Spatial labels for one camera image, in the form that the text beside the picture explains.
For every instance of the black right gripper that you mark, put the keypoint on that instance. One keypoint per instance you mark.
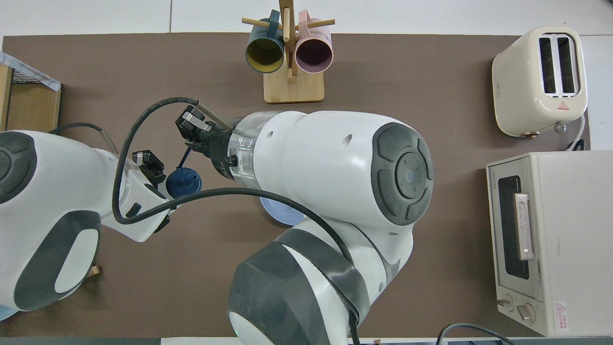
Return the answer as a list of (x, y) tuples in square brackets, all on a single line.
[(221, 151)]

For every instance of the white bottle with blue cap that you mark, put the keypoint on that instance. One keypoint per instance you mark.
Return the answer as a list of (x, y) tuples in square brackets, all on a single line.
[(184, 182)]

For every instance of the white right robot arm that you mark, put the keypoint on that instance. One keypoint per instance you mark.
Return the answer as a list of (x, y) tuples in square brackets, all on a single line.
[(335, 158)]

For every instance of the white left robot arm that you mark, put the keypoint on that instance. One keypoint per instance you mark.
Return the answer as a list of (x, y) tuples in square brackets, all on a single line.
[(48, 191)]

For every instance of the blue round plate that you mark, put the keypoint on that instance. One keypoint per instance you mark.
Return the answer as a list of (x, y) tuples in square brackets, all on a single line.
[(280, 215)]

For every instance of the wooden plate rack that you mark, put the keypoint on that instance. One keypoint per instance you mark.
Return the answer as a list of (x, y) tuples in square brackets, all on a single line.
[(93, 271)]

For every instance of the light blue plate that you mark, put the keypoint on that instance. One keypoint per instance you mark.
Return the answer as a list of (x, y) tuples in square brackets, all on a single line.
[(5, 314)]

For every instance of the wooden mug rack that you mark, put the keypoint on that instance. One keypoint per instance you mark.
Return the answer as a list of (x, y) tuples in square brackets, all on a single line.
[(293, 88)]

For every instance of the teal mug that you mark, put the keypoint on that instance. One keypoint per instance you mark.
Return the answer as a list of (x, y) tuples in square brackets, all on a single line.
[(264, 52)]

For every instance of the wooden shelf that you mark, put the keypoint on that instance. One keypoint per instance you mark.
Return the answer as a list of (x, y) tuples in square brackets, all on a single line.
[(28, 110)]

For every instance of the pink mug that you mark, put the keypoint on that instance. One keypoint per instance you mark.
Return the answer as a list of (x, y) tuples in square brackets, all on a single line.
[(313, 52)]

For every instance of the brown table mat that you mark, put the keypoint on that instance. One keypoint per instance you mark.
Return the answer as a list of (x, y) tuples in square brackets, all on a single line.
[(455, 96)]

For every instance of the cream two-slot toaster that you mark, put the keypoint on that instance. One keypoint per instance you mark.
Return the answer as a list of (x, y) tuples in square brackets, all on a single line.
[(519, 81)]

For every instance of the white toaster oven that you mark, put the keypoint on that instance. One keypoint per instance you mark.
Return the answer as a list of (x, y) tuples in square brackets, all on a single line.
[(560, 249)]

